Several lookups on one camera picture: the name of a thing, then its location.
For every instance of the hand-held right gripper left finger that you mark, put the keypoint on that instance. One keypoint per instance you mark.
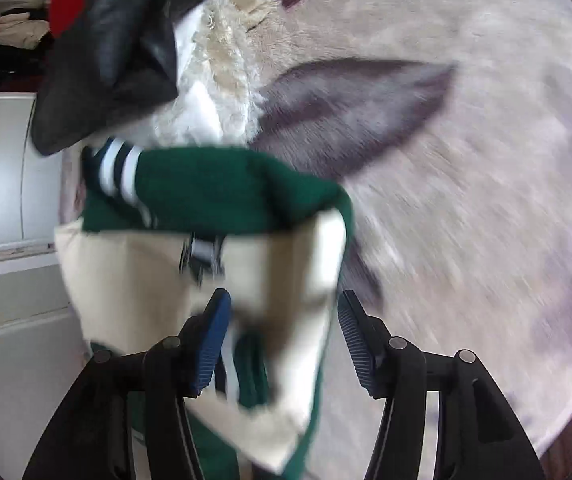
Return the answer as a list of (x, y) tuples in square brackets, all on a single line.
[(213, 340)]

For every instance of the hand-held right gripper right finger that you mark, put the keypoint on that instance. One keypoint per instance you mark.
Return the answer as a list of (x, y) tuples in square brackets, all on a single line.
[(361, 350)]

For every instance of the green and cream varsity jacket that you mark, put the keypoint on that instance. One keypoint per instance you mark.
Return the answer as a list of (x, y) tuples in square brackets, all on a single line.
[(215, 190)]

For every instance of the white sliding door wardrobe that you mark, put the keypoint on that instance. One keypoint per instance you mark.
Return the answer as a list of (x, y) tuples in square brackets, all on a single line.
[(10, 185)]

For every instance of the white fluffy garment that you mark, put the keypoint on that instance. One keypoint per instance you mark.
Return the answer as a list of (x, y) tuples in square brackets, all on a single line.
[(225, 50)]

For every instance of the folded black leather garment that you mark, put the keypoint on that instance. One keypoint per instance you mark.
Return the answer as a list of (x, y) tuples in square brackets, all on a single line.
[(110, 50)]

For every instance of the hanging dark coats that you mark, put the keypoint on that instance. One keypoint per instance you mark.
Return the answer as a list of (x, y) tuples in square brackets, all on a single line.
[(0, 67)]

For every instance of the hanging beige coat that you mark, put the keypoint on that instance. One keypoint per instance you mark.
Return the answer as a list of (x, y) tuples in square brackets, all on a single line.
[(10, 27)]

